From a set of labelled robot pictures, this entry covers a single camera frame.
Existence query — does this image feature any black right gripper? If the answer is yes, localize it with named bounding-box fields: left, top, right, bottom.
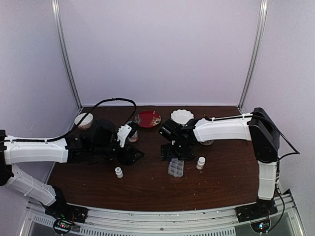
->
left=161, top=141, right=194, bottom=161

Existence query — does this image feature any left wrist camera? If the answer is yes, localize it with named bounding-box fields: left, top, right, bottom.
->
left=117, top=121, right=138, bottom=148

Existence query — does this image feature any small white dropper bottle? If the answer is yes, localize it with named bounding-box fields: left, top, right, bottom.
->
left=115, top=167, right=124, bottom=178

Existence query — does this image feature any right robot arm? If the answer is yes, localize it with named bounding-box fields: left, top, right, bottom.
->
left=158, top=107, right=280, bottom=217

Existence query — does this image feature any left aluminium frame post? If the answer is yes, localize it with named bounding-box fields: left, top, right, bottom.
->
left=51, top=0, right=82, bottom=109

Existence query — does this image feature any small white pill bottle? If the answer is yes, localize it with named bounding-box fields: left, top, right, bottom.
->
left=196, top=156, right=206, bottom=170

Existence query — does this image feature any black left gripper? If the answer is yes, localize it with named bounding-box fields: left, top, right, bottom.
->
left=92, top=139, right=144, bottom=166

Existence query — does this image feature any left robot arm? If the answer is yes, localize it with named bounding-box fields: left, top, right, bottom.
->
left=0, top=119, right=144, bottom=218

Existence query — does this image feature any clear plastic pill organizer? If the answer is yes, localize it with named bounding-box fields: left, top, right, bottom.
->
left=168, top=158, right=185, bottom=177

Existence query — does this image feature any grey cap pill bottle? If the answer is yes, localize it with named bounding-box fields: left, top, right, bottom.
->
left=128, top=130, right=138, bottom=143

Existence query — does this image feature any white ceramic bowl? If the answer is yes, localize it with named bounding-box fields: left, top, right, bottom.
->
left=74, top=113, right=94, bottom=130

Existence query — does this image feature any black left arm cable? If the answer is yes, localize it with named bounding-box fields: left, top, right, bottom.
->
left=44, top=97, right=137, bottom=143

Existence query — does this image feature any floral mug yellow inside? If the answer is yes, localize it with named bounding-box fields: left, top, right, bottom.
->
left=200, top=140, right=214, bottom=146

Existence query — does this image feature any white scalloped bowl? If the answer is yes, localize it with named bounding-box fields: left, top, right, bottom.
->
left=170, top=109, right=194, bottom=125

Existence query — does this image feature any red floral plate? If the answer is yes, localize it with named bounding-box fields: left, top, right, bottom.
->
left=134, top=111, right=161, bottom=128

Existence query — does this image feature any aluminium frame post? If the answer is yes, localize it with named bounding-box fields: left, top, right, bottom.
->
left=51, top=0, right=82, bottom=109
left=238, top=0, right=268, bottom=113

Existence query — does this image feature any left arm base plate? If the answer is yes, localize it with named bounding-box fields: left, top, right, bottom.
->
left=43, top=202, right=88, bottom=223

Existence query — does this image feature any right aluminium frame post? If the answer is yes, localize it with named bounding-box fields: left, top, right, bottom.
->
left=238, top=0, right=268, bottom=113

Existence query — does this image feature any aluminium front rail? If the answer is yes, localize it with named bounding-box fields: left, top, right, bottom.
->
left=17, top=193, right=306, bottom=236

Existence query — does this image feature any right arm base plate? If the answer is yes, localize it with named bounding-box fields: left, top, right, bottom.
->
left=235, top=200, right=278, bottom=223

